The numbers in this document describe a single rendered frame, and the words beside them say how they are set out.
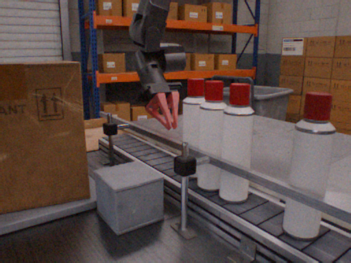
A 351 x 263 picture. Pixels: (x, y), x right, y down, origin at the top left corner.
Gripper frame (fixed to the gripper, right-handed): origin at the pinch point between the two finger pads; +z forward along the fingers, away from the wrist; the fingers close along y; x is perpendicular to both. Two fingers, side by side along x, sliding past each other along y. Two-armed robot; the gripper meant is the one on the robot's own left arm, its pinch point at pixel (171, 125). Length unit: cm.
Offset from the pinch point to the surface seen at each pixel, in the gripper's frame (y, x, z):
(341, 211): -4.1, -29.3, 26.6
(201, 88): 1.0, -12.2, -1.6
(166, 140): -3.9, -1.4, 3.9
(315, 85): 316, 113, -75
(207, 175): -2.1, -7.1, 14.2
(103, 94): 136, 314, -205
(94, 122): 6, 58, -32
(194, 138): -0.6, -6.1, 6.1
